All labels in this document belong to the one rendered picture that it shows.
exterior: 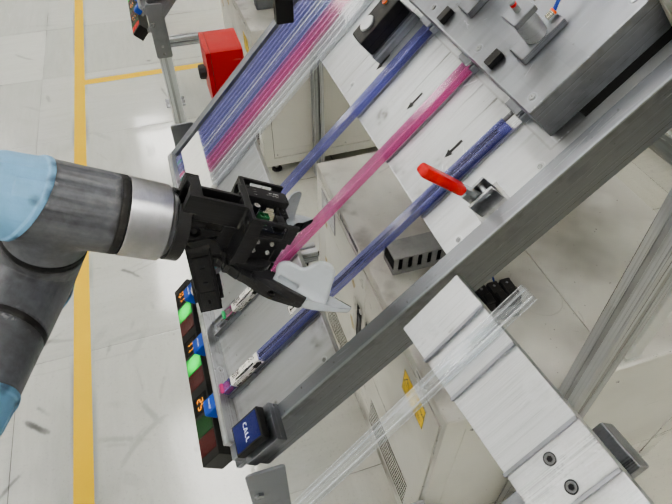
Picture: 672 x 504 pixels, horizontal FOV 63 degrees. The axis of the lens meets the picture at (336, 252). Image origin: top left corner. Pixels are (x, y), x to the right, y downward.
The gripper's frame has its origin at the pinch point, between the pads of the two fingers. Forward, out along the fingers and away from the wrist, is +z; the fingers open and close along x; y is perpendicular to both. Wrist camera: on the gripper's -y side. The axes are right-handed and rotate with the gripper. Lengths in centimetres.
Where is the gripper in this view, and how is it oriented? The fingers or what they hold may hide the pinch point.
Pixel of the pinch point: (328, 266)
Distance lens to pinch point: 65.7
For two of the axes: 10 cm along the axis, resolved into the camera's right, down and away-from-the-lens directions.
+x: -3.1, -6.8, 6.6
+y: 4.7, -7.1, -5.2
